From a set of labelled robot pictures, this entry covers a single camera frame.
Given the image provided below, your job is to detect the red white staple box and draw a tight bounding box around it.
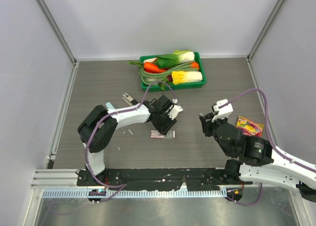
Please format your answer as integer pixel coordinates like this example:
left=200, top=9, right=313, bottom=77
left=150, top=130, right=175, bottom=138

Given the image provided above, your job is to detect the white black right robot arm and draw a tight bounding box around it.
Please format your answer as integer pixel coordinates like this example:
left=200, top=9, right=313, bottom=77
left=199, top=113, right=316, bottom=202

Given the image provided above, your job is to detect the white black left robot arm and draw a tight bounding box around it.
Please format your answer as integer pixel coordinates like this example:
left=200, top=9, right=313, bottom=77
left=78, top=95, right=183, bottom=186

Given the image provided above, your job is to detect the Fox's candy bag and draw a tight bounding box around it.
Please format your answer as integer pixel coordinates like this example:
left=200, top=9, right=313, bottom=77
left=236, top=116, right=264, bottom=137

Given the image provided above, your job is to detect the green long beans toy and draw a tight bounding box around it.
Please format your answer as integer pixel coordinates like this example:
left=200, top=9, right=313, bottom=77
left=129, top=60, right=206, bottom=90

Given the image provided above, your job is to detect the yellow napa cabbage toy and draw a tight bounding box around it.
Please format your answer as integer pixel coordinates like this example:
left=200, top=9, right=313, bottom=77
left=171, top=71, right=203, bottom=85

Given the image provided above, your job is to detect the orange carrot toy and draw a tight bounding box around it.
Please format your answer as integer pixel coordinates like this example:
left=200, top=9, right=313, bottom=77
left=143, top=62, right=168, bottom=74

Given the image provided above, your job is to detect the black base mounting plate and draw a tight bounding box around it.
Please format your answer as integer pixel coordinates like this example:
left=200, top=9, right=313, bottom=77
left=76, top=167, right=253, bottom=192

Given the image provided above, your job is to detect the green plastic tray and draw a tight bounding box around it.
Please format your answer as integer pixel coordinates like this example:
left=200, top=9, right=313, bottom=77
left=130, top=50, right=207, bottom=91

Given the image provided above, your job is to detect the green bok choy toy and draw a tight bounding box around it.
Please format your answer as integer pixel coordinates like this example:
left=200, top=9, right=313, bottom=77
left=154, top=50, right=195, bottom=68

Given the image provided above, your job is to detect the white cable duct rail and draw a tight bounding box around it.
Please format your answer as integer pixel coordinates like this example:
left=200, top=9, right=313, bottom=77
left=42, top=188, right=227, bottom=200

